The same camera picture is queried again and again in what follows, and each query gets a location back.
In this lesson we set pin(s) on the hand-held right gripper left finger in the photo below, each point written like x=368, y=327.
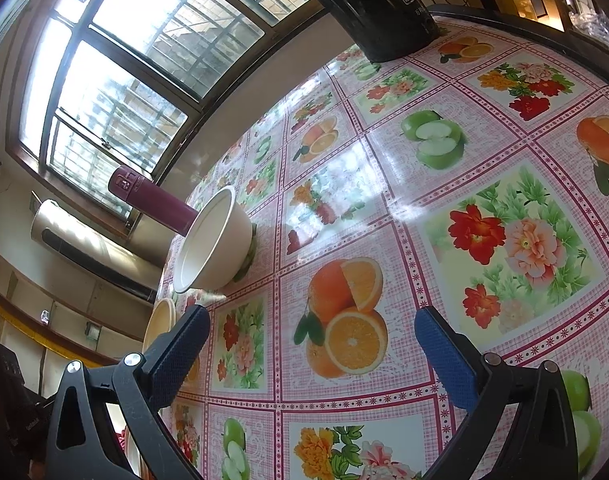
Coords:
x=177, y=355

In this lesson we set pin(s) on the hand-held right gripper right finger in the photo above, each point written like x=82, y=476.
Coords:
x=447, y=355

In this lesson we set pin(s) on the wide cream plastic bowl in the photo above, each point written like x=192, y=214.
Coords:
x=159, y=325

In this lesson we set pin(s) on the large white bowl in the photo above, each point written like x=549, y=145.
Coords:
x=217, y=245

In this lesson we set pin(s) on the tower air conditioner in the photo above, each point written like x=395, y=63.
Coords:
x=89, y=247

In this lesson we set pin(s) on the fruit and flower print tablecloth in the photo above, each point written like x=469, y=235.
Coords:
x=409, y=210

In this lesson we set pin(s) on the purple thermos bottle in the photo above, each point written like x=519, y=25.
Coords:
x=149, y=195

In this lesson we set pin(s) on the barred window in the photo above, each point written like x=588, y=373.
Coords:
x=149, y=40

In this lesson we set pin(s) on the black canister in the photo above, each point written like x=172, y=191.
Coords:
x=374, y=5

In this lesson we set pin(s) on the clear plastic bag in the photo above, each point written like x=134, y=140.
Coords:
x=597, y=15

